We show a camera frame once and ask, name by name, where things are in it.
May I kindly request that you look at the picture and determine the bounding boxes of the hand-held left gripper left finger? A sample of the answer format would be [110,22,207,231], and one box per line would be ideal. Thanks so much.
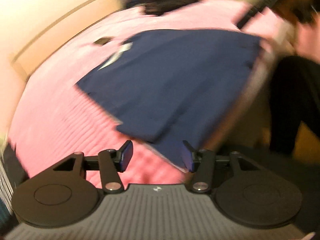
[54,140,134,194]

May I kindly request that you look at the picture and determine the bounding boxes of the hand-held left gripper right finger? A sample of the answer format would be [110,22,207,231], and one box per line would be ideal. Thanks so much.
[182,140,263,194]

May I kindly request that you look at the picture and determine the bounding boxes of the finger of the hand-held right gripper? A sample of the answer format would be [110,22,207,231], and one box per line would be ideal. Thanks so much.
[236,0,279,29]

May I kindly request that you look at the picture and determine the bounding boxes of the navy blue polo shirt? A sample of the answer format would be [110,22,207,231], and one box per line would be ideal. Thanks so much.
[75,29,267,173]

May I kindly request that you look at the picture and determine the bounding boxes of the dark striped garment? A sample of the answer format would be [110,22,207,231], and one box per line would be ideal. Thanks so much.
[0,142,28,214]

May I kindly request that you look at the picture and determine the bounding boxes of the pink bed blanket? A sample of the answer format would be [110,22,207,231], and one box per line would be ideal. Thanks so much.
[7,0,298,188]

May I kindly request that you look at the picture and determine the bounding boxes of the dark cloth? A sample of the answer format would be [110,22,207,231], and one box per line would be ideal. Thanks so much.
[269,55,320,155]

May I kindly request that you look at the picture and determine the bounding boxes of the black smartphone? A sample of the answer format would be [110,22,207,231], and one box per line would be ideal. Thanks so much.
[94,37,112,46]

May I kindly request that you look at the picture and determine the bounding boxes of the beige bed headboard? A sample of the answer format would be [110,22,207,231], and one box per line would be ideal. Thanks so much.
[0,0,125,80]

